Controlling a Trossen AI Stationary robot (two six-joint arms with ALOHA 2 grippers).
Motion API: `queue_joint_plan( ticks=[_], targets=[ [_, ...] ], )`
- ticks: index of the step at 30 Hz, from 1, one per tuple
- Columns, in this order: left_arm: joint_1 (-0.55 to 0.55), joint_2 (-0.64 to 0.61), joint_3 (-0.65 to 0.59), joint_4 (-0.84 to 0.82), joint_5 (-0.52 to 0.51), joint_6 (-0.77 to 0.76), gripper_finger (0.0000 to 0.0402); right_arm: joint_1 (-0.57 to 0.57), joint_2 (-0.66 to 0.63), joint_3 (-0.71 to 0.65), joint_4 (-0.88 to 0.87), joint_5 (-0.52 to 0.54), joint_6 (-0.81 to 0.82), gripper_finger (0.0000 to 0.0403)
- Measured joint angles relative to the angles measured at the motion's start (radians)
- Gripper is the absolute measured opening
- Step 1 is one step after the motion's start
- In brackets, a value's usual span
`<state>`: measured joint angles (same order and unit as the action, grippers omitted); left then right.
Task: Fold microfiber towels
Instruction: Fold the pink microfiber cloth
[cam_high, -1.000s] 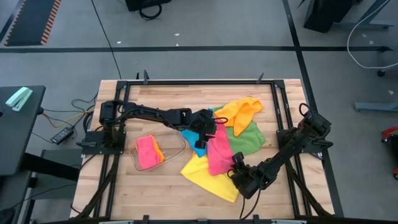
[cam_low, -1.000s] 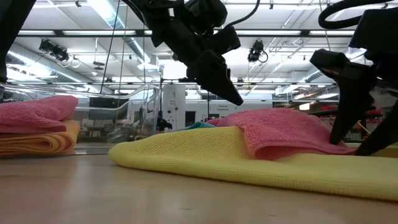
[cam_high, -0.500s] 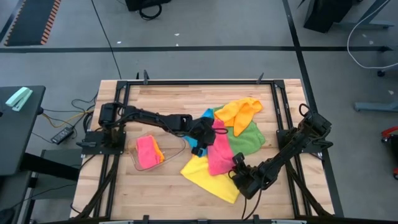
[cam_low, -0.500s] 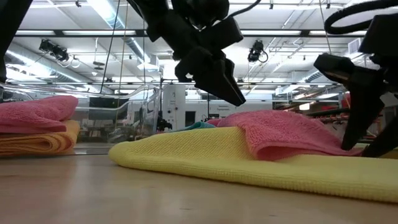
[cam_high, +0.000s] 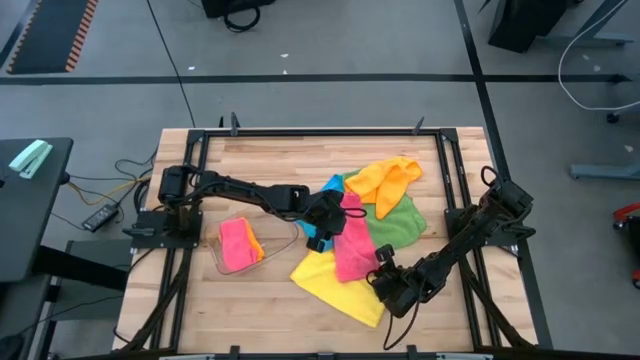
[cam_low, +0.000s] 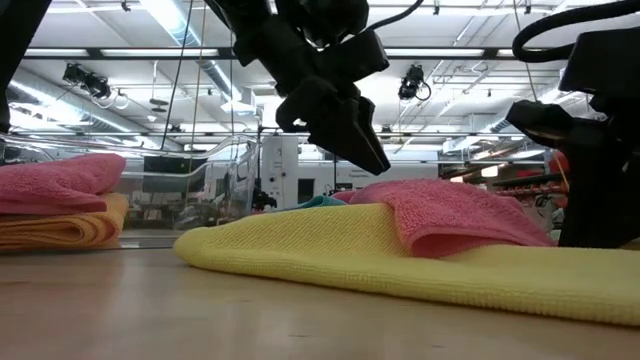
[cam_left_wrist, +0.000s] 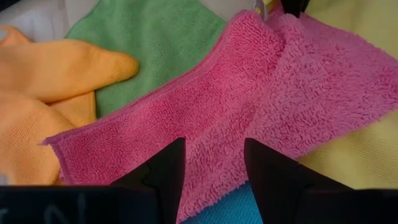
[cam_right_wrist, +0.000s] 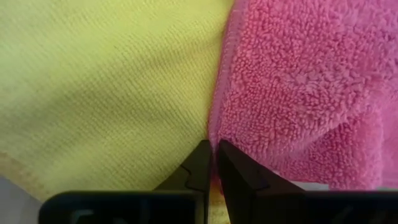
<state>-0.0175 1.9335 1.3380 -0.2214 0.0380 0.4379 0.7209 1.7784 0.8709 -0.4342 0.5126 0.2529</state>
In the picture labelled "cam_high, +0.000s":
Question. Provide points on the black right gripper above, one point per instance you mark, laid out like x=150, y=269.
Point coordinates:
x=400, y=292

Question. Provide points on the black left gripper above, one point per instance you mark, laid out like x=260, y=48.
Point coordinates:
x=327, y=215

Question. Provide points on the yellow microfiber towel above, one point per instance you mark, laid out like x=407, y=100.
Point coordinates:
x=350, y=300

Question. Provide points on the orange microfiber towel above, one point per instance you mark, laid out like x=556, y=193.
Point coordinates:
x=390, y=180
x=259, y=247

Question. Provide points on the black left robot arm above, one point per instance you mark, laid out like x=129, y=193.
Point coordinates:
x=240, y=189

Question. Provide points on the blue microfiber towel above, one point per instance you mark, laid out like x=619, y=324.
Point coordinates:
x=334, y=184

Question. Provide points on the green microfiber towel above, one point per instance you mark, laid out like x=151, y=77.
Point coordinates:
x=400, y=225

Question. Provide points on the clear plastic bin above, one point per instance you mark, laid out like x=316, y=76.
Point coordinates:
x=280, y=240

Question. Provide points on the black power adapter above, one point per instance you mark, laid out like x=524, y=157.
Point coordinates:
x=100, y=218

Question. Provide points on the black equipment box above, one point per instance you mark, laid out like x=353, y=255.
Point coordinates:
x=235, y=6

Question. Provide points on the grey desk foot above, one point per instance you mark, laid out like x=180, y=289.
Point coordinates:
x=605, y=172

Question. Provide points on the red cart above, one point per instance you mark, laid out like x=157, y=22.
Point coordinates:
x=627, y=212

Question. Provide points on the black cabinet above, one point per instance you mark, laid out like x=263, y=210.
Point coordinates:
x=520, y=25

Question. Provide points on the black caster wheel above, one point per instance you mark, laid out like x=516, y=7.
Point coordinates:
x=613, y=118

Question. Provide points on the black side table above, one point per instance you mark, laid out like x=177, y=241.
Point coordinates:
x=30, y=225

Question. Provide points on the mint green stapler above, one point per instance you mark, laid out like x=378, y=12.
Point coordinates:
x=30, y=157

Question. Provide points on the black orange-edged floor mat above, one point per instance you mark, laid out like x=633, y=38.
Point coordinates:
x=50, y=35

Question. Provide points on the black frame post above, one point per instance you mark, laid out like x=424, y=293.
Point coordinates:
x=235, y=125
x=418, y=126
x=234, y=350
x=412, y=350

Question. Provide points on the black aluminium table frame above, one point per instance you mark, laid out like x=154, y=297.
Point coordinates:
x=320, y=133

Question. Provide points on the grey desk frame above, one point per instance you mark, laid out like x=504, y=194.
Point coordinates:
x=600, y=40

